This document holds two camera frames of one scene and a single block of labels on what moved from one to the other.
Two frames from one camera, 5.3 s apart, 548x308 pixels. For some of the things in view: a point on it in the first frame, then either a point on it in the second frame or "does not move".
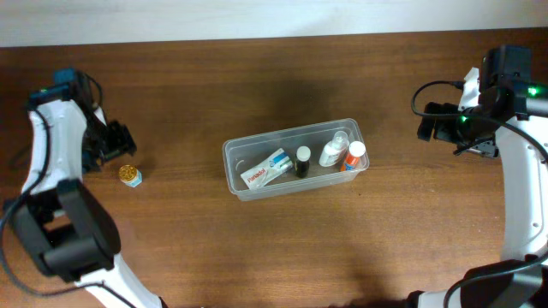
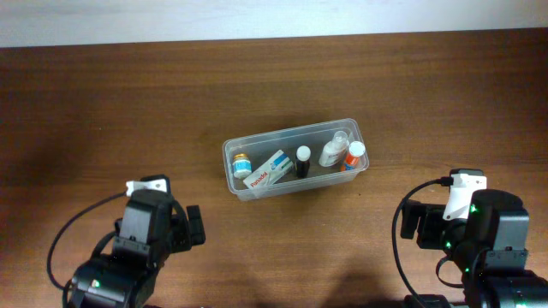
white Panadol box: x=267 y=169 does not move
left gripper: x=118 y=141 → x=194 y=225
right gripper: x=428 y=121 → x=412 y=219
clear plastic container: x=275 y=163 does not move
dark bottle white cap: x=302 y=162 does not move
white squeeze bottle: x=334 y=149 does not move
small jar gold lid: x=130 y=175 → x=241 y=166
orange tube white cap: x=356 y=150 does not move
